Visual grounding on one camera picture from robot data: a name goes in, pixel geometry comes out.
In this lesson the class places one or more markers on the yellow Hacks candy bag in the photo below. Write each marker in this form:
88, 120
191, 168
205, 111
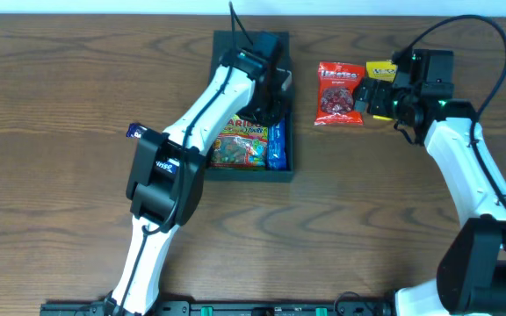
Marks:
381, 70

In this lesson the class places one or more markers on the blue wafer snack wrapper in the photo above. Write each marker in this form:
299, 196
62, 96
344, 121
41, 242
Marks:
276, 147

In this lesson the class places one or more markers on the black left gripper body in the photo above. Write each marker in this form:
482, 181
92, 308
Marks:
269, 107

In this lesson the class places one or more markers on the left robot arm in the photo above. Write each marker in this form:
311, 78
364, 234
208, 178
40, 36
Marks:
167, 176

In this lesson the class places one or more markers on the dark green open box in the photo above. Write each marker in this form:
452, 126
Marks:
222, 43

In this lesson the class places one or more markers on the Dairy Milk chocolate bar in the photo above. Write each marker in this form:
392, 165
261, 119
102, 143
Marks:
135, 130

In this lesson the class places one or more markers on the red Hacks candy bag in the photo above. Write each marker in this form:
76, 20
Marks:
336, 104

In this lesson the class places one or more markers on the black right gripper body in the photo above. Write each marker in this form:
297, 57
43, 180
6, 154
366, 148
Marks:
372, 97

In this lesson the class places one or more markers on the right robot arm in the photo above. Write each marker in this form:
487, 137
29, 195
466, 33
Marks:
471, 277

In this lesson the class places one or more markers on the Haribo Worms Zourr bag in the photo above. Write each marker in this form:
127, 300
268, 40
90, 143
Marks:
240, 145

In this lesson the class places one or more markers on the blue Eclipse mints tin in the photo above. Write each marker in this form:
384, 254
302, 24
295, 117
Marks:
170, 166

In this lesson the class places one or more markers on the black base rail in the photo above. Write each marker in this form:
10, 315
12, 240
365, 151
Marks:
182, 308

